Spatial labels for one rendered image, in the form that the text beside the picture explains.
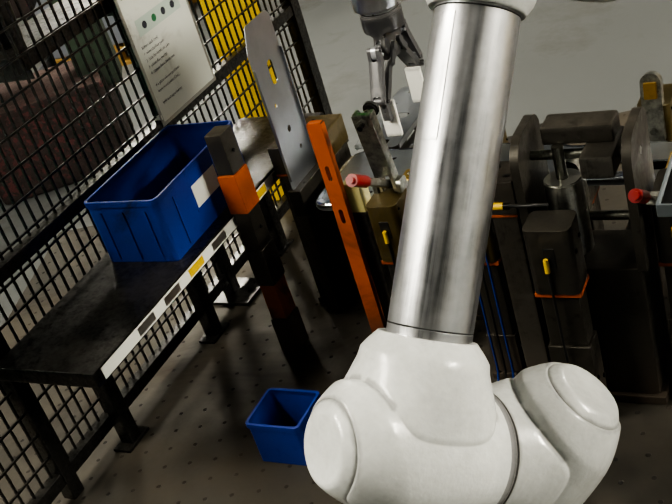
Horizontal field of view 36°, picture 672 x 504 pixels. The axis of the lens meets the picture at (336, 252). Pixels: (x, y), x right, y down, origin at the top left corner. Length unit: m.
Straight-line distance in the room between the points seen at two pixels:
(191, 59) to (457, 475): 1.35
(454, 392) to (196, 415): 1.00
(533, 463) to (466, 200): 0.31
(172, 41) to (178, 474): 0.89
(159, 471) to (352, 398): 0.90
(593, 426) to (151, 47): 1.29
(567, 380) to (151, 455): 0.99
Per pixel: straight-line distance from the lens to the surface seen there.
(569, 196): 1.61
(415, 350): 1.13
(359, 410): 1.11
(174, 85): 2.22
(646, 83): 1.91
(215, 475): 1.90
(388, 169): 1.79
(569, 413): 1.23
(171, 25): 2.23
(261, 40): 1.99
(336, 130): 2.15
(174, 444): 2.01
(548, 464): 1.23
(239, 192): 1.93
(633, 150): 1.54
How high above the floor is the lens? 1.88
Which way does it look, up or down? 29 degrees down
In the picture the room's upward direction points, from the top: 18 degrees counter-clockwise
